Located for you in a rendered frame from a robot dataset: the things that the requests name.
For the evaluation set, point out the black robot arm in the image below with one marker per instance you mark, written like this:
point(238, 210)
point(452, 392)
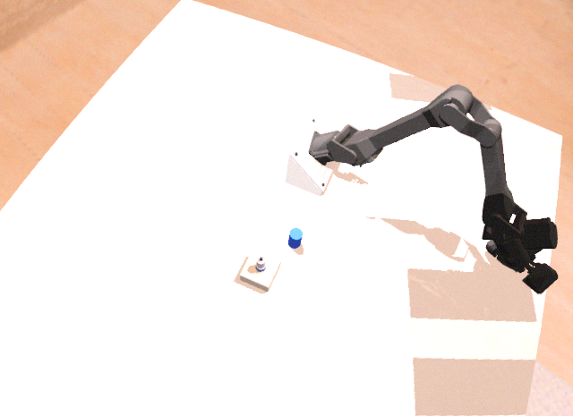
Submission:
point(449, 109)

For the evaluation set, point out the white marker with blue band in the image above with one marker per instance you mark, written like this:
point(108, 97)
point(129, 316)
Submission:
point(260, 264)

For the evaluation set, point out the blue marker cap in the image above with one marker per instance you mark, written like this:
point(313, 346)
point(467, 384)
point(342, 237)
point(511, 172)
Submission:
point(295, 238)

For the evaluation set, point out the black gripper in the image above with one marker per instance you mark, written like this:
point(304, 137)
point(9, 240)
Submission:
point(540, 277)

